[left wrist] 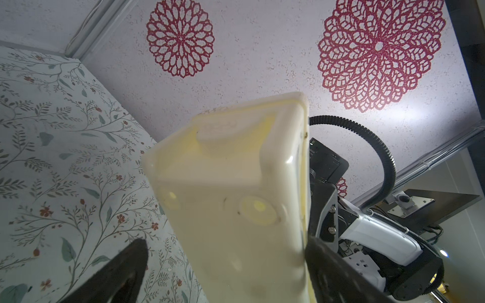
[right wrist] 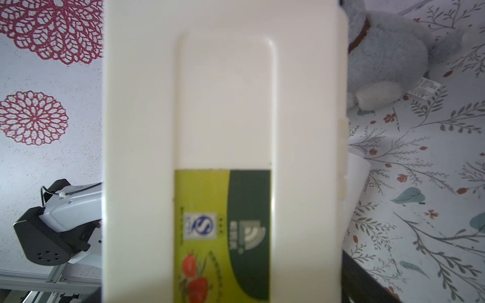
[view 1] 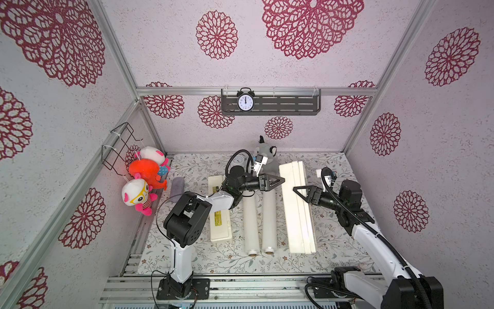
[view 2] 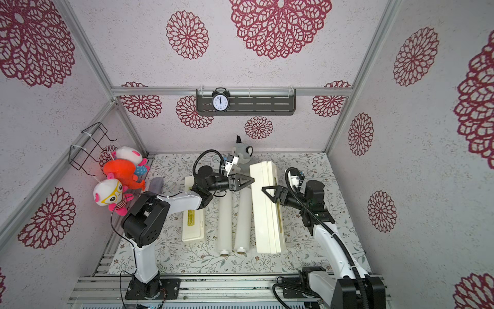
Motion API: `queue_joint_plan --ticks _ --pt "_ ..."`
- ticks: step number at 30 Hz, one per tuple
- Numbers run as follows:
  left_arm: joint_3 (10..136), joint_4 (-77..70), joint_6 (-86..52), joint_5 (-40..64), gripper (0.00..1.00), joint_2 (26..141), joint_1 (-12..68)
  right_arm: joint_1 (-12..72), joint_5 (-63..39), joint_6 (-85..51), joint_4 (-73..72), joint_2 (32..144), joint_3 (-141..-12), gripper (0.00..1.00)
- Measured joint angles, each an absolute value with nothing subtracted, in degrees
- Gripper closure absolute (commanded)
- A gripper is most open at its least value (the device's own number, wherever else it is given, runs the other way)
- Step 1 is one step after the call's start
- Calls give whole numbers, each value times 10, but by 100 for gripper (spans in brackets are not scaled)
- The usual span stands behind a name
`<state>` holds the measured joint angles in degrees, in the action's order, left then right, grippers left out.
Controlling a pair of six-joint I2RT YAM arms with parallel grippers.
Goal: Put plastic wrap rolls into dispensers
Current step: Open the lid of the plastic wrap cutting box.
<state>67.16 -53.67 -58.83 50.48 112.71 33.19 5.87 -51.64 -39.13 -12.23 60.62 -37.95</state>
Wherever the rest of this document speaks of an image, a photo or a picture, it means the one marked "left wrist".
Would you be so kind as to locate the floral table mat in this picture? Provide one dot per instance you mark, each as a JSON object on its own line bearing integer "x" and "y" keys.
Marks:
{"x": 73, "y": 192}

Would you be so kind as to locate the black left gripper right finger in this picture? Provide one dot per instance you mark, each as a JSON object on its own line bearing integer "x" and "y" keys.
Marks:
{"x": 333, "y": 280}

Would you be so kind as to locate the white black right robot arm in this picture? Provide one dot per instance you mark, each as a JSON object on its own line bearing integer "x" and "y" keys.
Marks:
{"x": 396, "y": 261}

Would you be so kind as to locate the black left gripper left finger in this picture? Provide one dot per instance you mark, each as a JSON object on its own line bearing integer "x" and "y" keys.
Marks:
{"x": 119, "y": 280}

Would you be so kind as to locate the cream wrap dispenser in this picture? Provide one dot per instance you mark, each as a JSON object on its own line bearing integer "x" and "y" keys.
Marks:
{"x": 234, "y": 185}

